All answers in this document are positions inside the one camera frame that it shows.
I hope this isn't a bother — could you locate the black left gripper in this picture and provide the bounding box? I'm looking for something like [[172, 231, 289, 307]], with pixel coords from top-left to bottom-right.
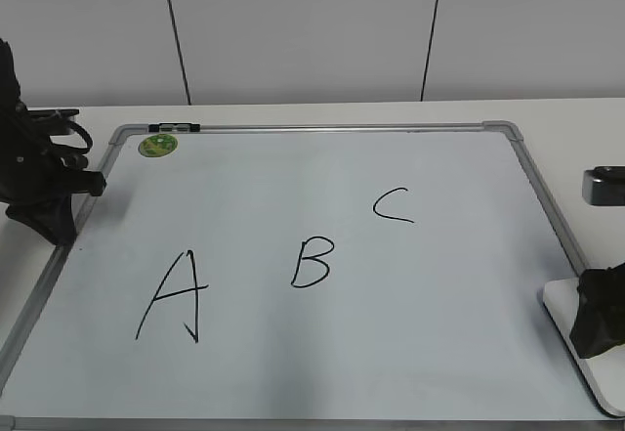
[[1, 102, 106, 245]]

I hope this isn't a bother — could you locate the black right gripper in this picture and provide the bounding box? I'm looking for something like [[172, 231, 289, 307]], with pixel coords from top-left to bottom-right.
[[569, 264, 624, 358]]

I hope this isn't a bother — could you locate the white rectangular board eraser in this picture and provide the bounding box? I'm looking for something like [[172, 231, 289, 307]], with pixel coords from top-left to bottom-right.
[[542, 278, 624, 418]]

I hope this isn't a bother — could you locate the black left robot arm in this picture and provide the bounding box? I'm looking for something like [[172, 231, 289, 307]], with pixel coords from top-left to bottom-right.
[[1, 41, 106, 245]]

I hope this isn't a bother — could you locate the round green magnet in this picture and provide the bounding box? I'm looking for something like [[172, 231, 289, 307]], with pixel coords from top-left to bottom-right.
[[138, 134, 178, 158]]

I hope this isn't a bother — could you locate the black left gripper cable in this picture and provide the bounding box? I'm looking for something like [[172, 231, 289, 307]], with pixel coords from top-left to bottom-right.
[[28, 112, 95, 154]]

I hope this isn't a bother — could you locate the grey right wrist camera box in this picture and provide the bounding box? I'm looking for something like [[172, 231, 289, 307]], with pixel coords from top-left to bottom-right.
[[582, 166, 625, 206]]

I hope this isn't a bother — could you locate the white board with grey frame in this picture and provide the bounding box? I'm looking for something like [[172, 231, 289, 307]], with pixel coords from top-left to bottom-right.
[[1, 121, 614, 428]]

